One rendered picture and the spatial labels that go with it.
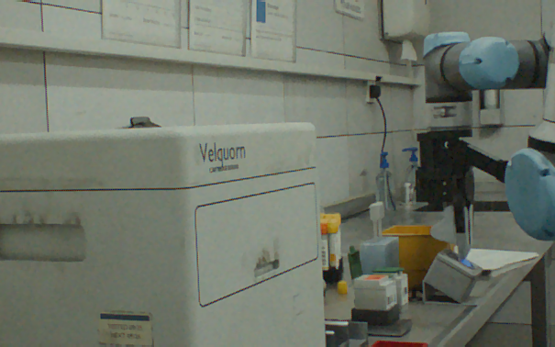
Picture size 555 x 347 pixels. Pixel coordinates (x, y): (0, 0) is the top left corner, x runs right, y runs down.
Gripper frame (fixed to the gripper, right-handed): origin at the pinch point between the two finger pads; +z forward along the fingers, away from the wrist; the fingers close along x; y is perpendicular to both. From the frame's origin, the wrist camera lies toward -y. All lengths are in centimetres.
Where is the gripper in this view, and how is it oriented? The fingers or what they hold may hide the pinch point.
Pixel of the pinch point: (467, 252)
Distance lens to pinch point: 151.7
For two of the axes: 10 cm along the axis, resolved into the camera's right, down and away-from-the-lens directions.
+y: -9.2, 0.2, 4.0
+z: 0.5, 10.0, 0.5
